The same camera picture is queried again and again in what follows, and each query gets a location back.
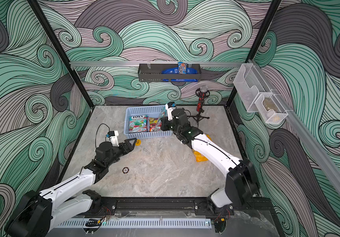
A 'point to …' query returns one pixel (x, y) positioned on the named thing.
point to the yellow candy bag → (199, 157)
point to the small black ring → (125, 170)
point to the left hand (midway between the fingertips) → (133, 139)
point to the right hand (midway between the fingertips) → (162, 118)
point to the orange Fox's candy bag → (155, 123)
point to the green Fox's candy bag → (138, 123)
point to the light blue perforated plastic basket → (152, 111)
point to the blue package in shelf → (175, 70)
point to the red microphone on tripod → (202, 93)
